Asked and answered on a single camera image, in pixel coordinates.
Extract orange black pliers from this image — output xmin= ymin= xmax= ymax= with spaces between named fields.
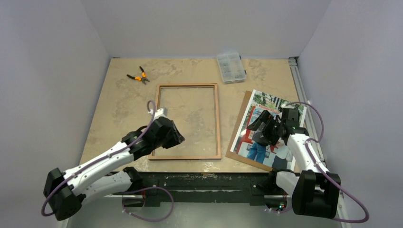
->
xmin=126 ymin=66 xmax=150 ymax=85

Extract colour photo print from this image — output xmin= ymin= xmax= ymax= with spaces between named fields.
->
xmin=230 ymin=90 xmax=296 ymax=170

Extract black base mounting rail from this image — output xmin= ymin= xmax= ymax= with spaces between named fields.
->
xmin=111 ymin=171 xmax=290 ymax=209

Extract blue wooden picture frame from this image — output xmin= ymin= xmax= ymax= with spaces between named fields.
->
xmin=148 ymin=83 xmax=221 ymax=161

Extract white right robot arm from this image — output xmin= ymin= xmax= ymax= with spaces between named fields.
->
xmin=247 ymin=108 xmax=341 ymax=219

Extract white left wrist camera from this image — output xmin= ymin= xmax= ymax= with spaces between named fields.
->
xmin=148 ymin=107 xmax=168 ymax=120

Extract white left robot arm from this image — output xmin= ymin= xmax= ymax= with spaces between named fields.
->
xmin=41 ymin=116 xmax=185 ymax=221

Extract brown cardboard backing board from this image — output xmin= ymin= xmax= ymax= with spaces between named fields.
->
xmin=225 ymin=91 xmax=273 ymax=172

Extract clear plastic screw box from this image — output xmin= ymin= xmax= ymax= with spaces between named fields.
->
xmin=216 ymin=52 xmax=247 ymax=84

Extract aluminium right side rail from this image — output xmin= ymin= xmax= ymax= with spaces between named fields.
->
xmin=288 ymin=57 xmax=325 ymax=162

